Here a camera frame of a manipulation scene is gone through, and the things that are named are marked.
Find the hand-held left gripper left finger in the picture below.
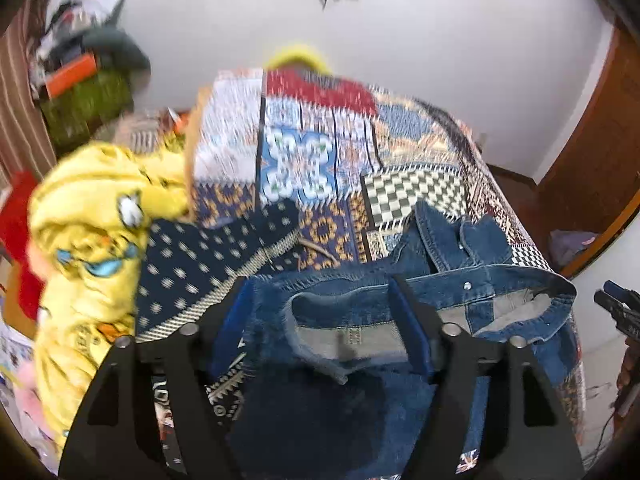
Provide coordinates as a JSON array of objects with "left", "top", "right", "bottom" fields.
[{"left": 59, "top": 277, "right": 258, "bottom": 480}]

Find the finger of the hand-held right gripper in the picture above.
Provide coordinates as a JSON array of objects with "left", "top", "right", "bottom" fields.
[
  {"left": 593, "top": 290, "right": 640, "bottom": 343},
  {"left": 602, "top": 280, "right": 640, "bottom": 307}
]

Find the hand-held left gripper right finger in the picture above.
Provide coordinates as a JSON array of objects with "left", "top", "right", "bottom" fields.
[{"left": 389, "top": 274, "right": 586, "bottom": 480}]

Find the blue denim jacket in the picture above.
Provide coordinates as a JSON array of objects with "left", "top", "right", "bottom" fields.
[{"left": 205, "top": 200, "right": 579, "bottom": 480}]

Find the purple bag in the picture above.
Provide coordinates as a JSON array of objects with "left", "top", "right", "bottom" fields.
[{"left": 549, "top": 230, "right": 599, "bottom": 277}]

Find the navy dotted cloth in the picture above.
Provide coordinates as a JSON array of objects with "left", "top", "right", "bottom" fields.
[{"left": 134, "top": 202, "right": 307, "bottom": 345}]

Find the wooden door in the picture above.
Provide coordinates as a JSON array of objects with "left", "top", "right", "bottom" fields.
[{"left": 534, "top": 25, "right": 640, "bottom": 282}]

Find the yellow cartoon blanket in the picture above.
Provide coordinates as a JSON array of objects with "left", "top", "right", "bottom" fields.
[{"left": 27, "top": 142, "right": 195, "bottom": 453}]

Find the pink plush toy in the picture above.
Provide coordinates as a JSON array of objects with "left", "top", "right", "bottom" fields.
[{"left": 0, "top": 360, "right": 56, "bottom": 442}]

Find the patchwork bedspread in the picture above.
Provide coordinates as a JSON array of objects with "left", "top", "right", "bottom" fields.
[{"left": 150, "top": 67, "right": 587, "bottom": 480}]

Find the red plush toy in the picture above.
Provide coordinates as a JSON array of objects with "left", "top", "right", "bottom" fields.
[{"left": 0, "top": 170, "right": 45, "bottom": 322}]

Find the green patterned cloth cover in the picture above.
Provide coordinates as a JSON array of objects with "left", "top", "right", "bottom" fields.
[{"left": 40, "top": 67, "right": 136, "bottom": 149}]

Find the yellow fluffy object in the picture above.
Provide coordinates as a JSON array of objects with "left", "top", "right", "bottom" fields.
[{"left": 265, "top": 44, "right": 334, "bottom": 74}]

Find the orange box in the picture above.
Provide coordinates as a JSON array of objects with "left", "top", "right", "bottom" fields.
[{"left": 45, "top": 52, "right": 99, "bottom": 99}]

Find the brown striped curtain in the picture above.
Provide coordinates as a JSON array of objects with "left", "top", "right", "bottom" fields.
[{"left": 0, "top": 0, "right": 64, "bottom": 196}]

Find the pile of clutter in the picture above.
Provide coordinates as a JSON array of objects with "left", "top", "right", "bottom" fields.
[{"left": 30, "top": 0, "right": 129, "bottom": 86}]

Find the black floor cable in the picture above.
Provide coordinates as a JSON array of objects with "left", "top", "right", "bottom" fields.
[{"left": 584, "top": 404, "right": 622, "bottom": 467}]

